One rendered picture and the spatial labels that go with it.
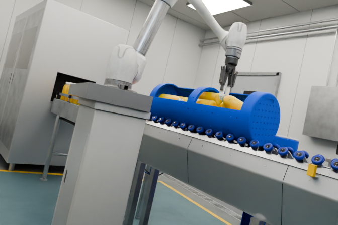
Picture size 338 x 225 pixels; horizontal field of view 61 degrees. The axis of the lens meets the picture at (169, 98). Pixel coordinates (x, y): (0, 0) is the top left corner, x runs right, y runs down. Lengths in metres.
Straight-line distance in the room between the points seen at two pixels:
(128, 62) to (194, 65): 6.09
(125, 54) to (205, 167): 0.76
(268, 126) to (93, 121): 0.90
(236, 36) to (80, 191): 1.17
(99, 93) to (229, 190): 0.82
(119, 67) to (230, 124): 0.67
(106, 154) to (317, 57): 4.55
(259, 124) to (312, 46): 4.23
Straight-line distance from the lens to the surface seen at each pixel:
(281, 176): 1.37
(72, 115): 3.02
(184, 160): 1.76
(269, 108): 1.59
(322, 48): 5.56
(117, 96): 1.49
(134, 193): 2.19
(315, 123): 5.01
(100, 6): 6.63
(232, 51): 1.69
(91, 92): 1.44
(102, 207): 1.64
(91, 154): 1.52
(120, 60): 1.62
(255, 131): 1.52
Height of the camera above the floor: 1.02
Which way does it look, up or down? 3 degrees up
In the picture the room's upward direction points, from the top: 13 degrees clockwise
